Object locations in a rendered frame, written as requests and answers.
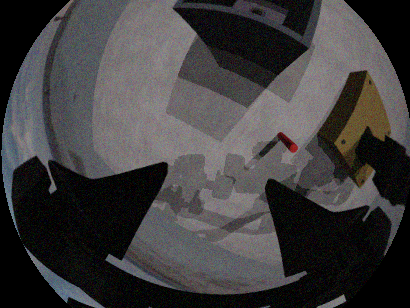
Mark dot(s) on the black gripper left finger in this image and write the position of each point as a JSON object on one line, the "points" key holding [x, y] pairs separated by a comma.
{"points": [[114, 206]]}

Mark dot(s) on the dark red peg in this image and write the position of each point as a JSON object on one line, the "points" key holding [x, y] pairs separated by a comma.
{"points": [[288, 142]]}

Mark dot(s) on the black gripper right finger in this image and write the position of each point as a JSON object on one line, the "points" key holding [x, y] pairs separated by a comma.
{"points": [[305, 229]]}

